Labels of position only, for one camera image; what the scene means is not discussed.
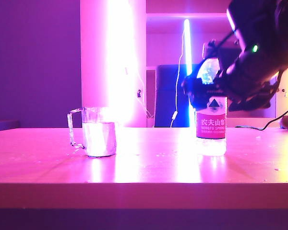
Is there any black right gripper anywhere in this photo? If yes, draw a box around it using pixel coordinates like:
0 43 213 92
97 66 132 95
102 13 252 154
181 39 283 110

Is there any mineral water bottle red label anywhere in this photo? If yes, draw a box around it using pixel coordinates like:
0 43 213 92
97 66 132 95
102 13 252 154
194 57 228 157

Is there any bright blue-white light tube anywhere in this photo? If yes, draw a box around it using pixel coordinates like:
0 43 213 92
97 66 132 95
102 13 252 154
183 18 195 128

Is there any dark blue upright panel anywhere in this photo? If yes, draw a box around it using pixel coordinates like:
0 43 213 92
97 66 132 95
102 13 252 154
155 64 191 128

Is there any bright pink light tube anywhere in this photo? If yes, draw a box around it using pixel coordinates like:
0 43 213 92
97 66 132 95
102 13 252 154
107 0 136 128

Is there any white cable with inline switch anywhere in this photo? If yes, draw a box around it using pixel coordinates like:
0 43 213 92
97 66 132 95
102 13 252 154
169 31 186 128

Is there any braided black gripper cable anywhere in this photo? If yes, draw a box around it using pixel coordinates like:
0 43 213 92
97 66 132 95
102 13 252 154
228 69 285 112

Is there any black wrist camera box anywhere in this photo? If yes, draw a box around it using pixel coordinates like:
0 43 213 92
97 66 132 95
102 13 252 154
226 0 262 50

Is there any thin white lamp cable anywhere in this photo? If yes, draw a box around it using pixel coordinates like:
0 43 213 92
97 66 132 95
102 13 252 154
133 69 156 119

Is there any thin dark cable on table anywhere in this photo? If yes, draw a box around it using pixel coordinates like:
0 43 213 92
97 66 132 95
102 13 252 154
230 109 288 132

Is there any clear glass mug with handle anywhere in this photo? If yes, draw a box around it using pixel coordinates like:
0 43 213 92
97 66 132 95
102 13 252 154
66 106 119 158

